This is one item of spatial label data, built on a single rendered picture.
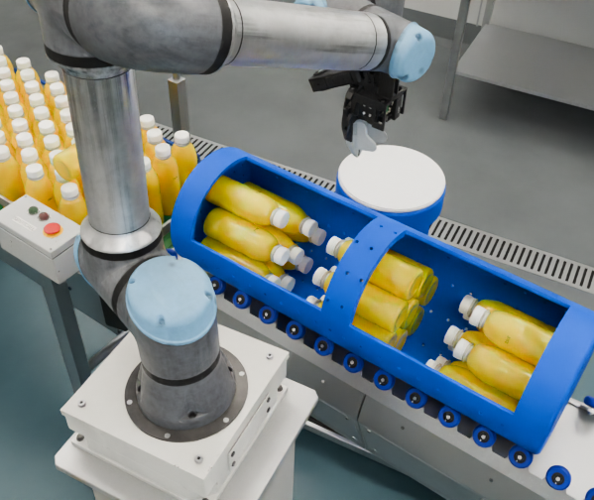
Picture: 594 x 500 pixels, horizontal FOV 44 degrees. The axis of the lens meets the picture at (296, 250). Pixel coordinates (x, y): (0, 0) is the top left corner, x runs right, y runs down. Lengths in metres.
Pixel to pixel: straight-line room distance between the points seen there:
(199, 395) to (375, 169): 1.02
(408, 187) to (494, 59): 2.34
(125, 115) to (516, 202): 2.86
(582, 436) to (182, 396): 0.86
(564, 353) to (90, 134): 0.85
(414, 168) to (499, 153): 2.01
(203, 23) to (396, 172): 1.21
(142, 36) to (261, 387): 0.60
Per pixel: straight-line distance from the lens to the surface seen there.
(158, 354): 1.02
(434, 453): 1.58
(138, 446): 1.12
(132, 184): 1.00
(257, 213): 1.57
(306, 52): 0.90
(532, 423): 1.36
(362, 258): 1.41
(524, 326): 1.40
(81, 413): 1.17
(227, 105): 4.12
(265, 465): 1.20
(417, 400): 1.52
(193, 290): 0.99
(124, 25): 0.78
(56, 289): 1.84
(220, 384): 1.10
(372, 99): 1.24
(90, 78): 0.91
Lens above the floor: 2.19
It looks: 43 degrees down
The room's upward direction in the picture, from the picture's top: 2 degrees clockwise
